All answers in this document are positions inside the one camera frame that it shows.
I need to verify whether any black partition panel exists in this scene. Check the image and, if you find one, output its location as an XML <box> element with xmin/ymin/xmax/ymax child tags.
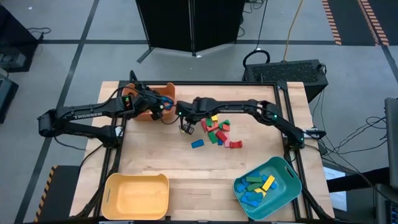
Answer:
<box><xmin>136</xmin><ymin>0</ymin><xmax>194</xmax><ymax>53</ymax></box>
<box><xmin>192</xmin><ymin>0</ymin><xmax>246</xmax><ymax>53</ymax></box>

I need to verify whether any black perforated computer case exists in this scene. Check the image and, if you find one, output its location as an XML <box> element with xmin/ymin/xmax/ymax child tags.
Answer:
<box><xmin>242</xmin><ymin>58</ymin><xmax>330</xmax><ymax>101</ymax></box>

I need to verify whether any teal plastic bin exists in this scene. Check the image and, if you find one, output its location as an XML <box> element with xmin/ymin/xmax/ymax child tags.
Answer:
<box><xmin>233</xmin><ymin>156</ymin><xmax>303</xmax><ymax>221</ymax></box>

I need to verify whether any black mat with hazard stripe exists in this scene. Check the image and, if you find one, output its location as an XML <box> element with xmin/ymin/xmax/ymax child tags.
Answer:
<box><xmin>33</xmin><ymin>164</ymin><xmax>82</xmax><ymax>223</ymax></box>

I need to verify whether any yellow hanging cable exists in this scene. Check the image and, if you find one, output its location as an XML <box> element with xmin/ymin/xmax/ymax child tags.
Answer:
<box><xmin>282</xmin><ymin>0</ymin><xmax>304</xmax><ymax>62</ymax></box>

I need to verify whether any dark monitor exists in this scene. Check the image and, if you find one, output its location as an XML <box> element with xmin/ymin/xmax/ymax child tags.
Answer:
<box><xmin>384</xmin><ymin>97</ymin><xmax>398</xmax><ymax>190</ymax></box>

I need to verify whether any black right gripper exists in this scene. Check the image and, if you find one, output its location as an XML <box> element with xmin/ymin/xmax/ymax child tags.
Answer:
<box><xmin>175</xmin><ymin>97</ymin><xmax>208</xmax><ymax>136</ymax></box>

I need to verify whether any yellow long block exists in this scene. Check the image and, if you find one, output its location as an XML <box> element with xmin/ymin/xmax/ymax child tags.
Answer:
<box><xmin>261</xmin><ymin>174</ymin><xmax>277</xmax><ymax>192</ymax></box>

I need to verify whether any black equipment cart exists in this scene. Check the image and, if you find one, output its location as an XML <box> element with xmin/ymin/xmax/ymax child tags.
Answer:
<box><xmin>0</xmin><ymin>6</ymin><xmax>40</xmax><ymax>74</ymax></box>

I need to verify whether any orange plastic bin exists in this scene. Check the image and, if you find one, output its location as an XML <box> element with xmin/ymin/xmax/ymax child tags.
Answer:
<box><xmin>122</xmin><ymin>82</ymin><xmax>177</xmax><ymax>123</ymax></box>

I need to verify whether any black floor bar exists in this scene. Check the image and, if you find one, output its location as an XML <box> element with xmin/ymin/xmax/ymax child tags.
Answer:
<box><xmin>326</xmin><ymin>167</ymin><xmax>390</xmax><ymax>193</ymax></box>

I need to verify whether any yellow plastic bin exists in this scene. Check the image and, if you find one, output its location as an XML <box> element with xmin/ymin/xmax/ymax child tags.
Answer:
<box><xmin>100</xmin><ymin>172</ymin><xmax>170</xmax><ymax>222</ymax></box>

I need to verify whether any blue arch block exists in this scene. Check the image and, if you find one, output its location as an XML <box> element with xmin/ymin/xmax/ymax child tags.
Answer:
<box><xmin>160</xmin><ymin>95</ymin><xmax>175</xmax><ymax>111</ymax></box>

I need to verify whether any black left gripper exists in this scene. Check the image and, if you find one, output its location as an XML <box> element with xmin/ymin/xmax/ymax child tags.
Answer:
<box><xmin>132</xmin><ymin>88</ymin><xmax>174</xmax><ymax>121</ymax></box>

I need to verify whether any black table frame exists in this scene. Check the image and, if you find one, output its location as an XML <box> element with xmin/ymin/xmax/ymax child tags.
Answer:
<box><xmin>74</xmin><ymin>70</ymin><xmax>335</xmax><ymax>222</ymax></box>

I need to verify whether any black hanging cable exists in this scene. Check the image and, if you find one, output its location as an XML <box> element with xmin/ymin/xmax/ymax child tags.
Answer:
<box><xmin>241</xmin><ymin>0</ymin><xmax>271</xmax><ymax>72</ymax></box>

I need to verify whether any dark electronic device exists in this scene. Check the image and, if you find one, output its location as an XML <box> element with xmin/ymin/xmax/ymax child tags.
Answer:
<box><xmin>374</xmin><ymin>182</ymin><xmax>398</xmax><ymax>224</ymax></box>

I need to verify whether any dark equipment box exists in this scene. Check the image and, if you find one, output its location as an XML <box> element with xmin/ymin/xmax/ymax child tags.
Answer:
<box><xmin>0</xmin><ymin>74</ymin><xmax>19</xmax><ymax>124</ymax></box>

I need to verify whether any red slanted block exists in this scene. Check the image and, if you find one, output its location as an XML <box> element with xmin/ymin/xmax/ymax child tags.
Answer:
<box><xmin>215</xmin><ymin>130</ymin><xmax>229</xmax><ymax>143</ymax></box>

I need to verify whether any white paper sheet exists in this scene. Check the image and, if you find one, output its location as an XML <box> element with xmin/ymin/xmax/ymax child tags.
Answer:
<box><xmin>322</xmin><ymin>166</ymin><xmax>348</xmax><ymax>212</ymax></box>

